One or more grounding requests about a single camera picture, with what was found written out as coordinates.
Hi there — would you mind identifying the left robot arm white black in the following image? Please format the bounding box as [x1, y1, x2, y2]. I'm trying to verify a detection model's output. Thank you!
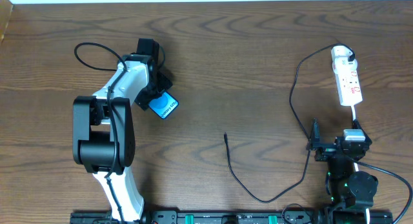
[72, 38, 179, 223]

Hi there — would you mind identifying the black charger cable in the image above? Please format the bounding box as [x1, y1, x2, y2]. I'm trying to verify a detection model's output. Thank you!
[223, 43, 356, 204]

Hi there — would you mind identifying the white power strip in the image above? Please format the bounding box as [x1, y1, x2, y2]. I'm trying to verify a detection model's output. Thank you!
[332, 57, 363, 107]

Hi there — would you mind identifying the blue Galaxy smartphone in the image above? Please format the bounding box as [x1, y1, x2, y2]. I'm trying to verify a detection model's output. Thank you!
[149, 92, 179, 119]

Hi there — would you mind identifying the white charger adapter plug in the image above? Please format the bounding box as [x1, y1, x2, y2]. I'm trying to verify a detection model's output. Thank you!
[331, 45, 356, 62]

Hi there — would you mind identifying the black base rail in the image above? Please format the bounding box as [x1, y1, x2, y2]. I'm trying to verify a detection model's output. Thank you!
[69, 210, 393, 224]

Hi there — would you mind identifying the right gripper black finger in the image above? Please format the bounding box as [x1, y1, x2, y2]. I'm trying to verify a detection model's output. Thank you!
[306, 118, 321, 150]
[352, 119, 363, 130]

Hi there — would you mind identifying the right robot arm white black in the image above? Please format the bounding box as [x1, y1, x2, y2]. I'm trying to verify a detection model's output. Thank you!
[306, 119, 378, 223]

